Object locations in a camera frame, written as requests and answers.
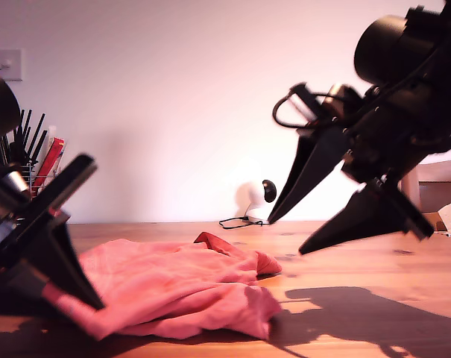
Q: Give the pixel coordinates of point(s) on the white light switch plate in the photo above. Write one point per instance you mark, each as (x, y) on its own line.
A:
(9, 65)

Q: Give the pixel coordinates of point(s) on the brown cardboard box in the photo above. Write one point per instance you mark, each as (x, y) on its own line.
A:
(435, 220)

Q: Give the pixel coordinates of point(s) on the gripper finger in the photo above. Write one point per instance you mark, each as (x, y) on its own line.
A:
(370, 220)
(318, 164)

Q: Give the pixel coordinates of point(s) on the white round security camera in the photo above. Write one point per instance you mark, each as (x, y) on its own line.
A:
(253, 197)

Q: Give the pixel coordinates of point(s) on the red underwear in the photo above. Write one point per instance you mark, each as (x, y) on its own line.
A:
(173, 283)

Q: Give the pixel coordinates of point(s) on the red chopstick packet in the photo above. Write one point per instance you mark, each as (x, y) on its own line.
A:
(51, 156)

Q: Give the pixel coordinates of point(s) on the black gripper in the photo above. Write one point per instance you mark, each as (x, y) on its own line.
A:
(42, 216)

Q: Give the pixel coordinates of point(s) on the wooden chair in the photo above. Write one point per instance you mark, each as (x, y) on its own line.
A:
(445, 171)

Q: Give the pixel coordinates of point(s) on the white paper wrapper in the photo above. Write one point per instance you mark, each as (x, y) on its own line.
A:
(51, 132)

